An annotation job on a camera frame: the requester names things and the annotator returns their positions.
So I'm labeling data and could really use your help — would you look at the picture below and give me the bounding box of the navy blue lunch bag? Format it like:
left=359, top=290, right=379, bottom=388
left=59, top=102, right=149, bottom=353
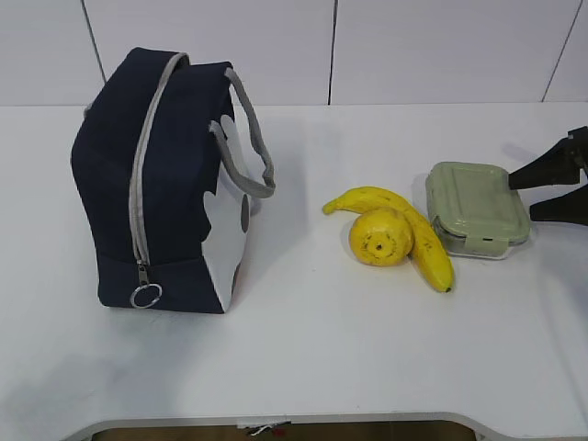
left=71, top=48, right=276, bottom=314

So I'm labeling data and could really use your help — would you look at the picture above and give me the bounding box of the green lidded glass container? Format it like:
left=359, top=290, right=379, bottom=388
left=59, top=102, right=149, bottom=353
left=425, top=162, right=530, bottom=260

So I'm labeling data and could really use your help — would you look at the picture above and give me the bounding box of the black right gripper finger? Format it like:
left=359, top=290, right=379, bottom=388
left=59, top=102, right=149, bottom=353
left=529, top=185, right=588, bottom=223
left=508, top=126, right=587, bottom=190

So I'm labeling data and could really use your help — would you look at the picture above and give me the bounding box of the yellow lemon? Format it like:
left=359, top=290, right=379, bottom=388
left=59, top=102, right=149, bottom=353
left=348, top=208, right=413, bottom=266

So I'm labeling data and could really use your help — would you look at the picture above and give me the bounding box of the yellow banana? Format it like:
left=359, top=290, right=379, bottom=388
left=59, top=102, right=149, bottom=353
left=322, top=187, right=454, bottom=292

